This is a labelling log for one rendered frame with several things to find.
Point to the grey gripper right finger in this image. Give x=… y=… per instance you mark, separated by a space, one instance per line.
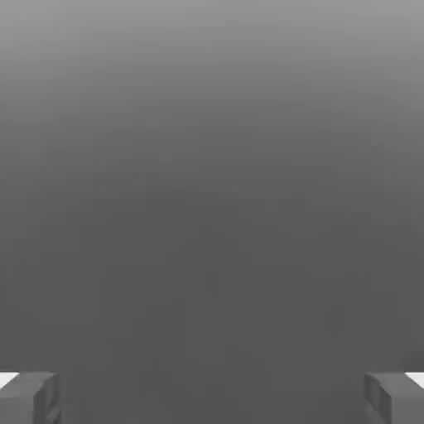
x=397 y=402

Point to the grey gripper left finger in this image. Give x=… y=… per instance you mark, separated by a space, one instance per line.
x=26 y=400

